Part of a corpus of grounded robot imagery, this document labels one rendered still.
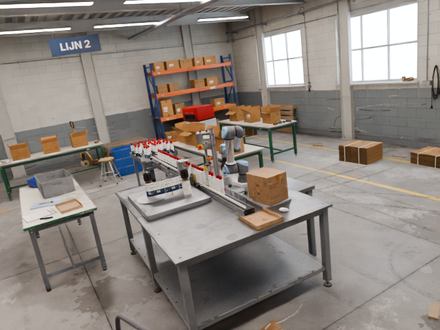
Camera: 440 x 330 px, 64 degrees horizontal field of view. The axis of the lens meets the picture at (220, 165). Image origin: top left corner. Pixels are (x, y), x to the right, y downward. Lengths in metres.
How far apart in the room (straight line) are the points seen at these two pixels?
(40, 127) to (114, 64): 2.73
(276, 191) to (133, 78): 8.66
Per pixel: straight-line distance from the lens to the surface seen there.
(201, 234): 2.98
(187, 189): 3.66
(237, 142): 3.93
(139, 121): 11.47
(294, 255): 3.74
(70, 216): 4.24
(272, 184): 3.25
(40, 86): 10.94
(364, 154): 7.21
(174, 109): 11.13
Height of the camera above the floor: 2.12
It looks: 15 degrees down
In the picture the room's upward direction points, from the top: 8 degrees counter-clockwise
